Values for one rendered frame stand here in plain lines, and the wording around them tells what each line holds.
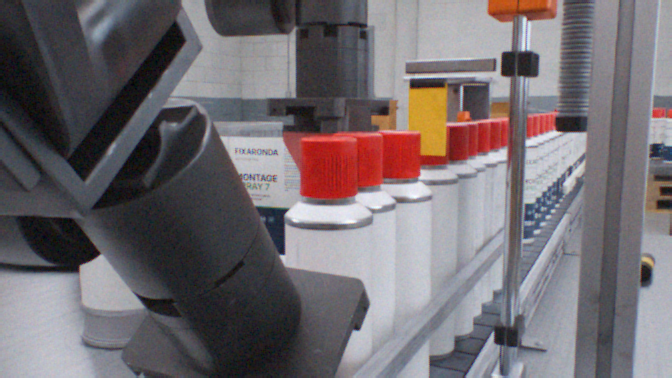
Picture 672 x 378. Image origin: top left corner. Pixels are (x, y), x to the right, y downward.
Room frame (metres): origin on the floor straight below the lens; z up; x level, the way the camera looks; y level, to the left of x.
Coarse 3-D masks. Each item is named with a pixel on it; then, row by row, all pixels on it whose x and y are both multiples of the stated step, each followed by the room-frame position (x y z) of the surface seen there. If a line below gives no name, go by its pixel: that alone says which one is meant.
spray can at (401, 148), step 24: (384, 144) 0.42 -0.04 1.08; (408, 144) 0.42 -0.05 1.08; (384, 168) 0.42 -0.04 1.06; (408, 168) 0.42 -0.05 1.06; (408, 192) 0.41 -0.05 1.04; (408, 216) 0.41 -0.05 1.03; (408, 240) 0.41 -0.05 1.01; (408, 264) 0.41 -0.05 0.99; (408, 288) 0.41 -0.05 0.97; (408, 312) 0.41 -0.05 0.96
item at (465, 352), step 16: (544, 240) 0.98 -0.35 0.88; (528, 256) 0.87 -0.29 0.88; (528, 272) 0.79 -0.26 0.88; (496, 304) 0.65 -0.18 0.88; (480, 320) 0.60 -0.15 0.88; (496, 320) 0.60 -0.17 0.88; (480, 336) 0.56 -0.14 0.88; (464, 352) 0.52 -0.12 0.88; (480, 352) 0.56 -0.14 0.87; (432, 368) 0.49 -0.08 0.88; (448, 368) 0.49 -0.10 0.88; (464, 368) 0.49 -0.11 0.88
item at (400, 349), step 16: (496, 240) 0.62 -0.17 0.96; (480, 256) 0.55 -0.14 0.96; (496, 256) 0.58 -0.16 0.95; (464, 272) 0.50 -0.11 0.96; (480, 272) 0.52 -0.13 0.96; (448, 288) 0.45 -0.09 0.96; (464, 288) 0.47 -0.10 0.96; (432, 304) 0.41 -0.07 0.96; (448, 304) 0.43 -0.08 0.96; (416, 320) 0.38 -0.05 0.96; (432, 320) 0.39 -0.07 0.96; (400, 336) 0.35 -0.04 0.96; (416, 336) 0.36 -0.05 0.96; (384, 352) 0.33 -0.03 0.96; (400, 352) 0.33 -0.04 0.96; (416, 352) 0.36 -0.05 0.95; (368, 368) 0.31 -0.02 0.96; (384, 368) 0.31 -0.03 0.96; (400, 368) 0.33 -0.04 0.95
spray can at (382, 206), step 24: (360, 144) 0.38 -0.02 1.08; (360, 168) 0.38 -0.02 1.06; (360, 192) 0.38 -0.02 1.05; (384, 192) 0.39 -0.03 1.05; (384, 216) 0.37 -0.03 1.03; (384, 240) 0.37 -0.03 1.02; (384, 264) 0.37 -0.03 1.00; (384, 288) 0.37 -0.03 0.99; (384, 312) 0.37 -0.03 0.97; (384, 336) 0.37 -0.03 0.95
